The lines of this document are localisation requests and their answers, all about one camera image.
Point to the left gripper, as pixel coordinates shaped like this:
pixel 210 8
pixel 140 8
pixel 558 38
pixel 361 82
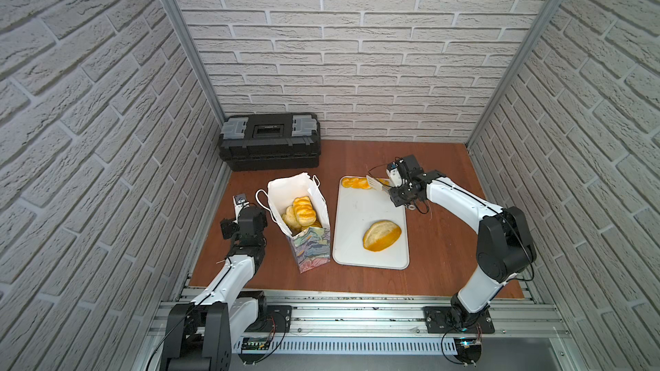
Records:
pixel 250 218

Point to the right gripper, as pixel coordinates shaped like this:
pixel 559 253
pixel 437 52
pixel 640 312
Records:
pixel 396 198

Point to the long twisted bread top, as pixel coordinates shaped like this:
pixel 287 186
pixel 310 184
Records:
pixel 355 183

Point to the round knotted bun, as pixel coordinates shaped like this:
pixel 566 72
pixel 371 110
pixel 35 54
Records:
pixel 290 219

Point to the white paper bag colourful bottom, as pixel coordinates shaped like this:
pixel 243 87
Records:
pixel 311 246

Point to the small rectangular golden loaf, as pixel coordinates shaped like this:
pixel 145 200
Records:
pixel 304 211

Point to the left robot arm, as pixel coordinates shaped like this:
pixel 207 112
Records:
pixel 200 334

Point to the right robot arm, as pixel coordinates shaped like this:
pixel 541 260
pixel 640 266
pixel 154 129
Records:
pixel 505 246

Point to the white rectangular tray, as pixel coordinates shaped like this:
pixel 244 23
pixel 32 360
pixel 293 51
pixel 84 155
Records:
pixel 357 209

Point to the large oval crusty loaf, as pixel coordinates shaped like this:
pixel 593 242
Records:
pixel 381 235

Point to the black plastic toolbox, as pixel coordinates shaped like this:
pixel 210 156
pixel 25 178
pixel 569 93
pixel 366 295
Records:
pixel 258 142

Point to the left small circuit board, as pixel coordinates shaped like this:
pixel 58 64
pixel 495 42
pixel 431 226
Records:
pixel 254 350

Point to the small circuit board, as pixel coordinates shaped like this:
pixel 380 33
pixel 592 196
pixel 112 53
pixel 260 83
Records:
pixel 468 351
pixel 254 350

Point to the right small circuit board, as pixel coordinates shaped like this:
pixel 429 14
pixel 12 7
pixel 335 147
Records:
pixel 468 351

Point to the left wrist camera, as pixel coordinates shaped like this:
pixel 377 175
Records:
pixel 240 198

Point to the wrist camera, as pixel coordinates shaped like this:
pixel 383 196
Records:
pixel 240 198
pixel 393 168

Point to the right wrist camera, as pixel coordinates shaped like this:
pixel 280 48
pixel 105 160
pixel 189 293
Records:
pixel 393 168

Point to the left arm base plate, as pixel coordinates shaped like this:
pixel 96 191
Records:
pixel 276 318

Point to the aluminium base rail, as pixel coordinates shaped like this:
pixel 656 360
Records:
pixel 333 322

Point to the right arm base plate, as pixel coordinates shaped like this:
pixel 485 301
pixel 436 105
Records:
pixel 451 319

